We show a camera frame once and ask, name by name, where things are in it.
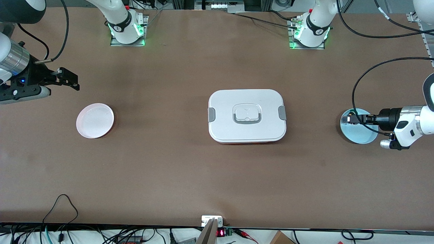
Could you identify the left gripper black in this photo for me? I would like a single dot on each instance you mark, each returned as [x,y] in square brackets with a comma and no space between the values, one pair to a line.
[390,119]

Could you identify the grey metal bar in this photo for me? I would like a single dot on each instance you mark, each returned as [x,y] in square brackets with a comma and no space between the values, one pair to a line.
[208,235]

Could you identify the grey power strip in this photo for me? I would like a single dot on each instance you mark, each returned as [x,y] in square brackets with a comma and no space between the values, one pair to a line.
[220,5]

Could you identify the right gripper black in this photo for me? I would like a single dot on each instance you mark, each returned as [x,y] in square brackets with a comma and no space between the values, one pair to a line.
[36,75]

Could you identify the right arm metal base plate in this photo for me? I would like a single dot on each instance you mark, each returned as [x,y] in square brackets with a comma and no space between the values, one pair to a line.
[113,43]

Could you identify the red clip leads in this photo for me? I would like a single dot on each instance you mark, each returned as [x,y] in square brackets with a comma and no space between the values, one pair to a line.
[242,233]

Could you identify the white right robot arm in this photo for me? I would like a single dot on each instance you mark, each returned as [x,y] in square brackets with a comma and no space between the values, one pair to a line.
[118,20]

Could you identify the white lidded lunch box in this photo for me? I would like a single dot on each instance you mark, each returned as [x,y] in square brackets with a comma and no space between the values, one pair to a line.
[223,132]

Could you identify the pink round plate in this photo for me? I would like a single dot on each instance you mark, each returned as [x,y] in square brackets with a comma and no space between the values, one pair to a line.
[95,121]

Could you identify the aluminium frame profile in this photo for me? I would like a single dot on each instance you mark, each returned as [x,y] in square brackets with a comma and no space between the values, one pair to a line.
[415,17]

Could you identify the brown cardboard piece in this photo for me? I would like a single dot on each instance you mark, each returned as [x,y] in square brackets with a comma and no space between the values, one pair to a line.
[281,239]

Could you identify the red LED display module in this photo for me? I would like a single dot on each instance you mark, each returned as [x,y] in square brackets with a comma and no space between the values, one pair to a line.
[221,233]

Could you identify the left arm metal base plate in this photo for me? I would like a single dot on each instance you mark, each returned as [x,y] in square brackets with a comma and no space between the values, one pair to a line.
[320,47]

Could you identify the black power plug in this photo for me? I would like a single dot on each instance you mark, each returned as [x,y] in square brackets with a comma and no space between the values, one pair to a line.
[172,237]

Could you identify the light blue round plate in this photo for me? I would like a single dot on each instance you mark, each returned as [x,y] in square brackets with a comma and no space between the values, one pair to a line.
[362,137]

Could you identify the small black yellow object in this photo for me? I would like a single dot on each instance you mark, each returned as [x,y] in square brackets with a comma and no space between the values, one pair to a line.
[346,119]

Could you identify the small white box device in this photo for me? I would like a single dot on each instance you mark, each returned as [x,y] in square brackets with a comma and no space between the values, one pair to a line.
[206,219]

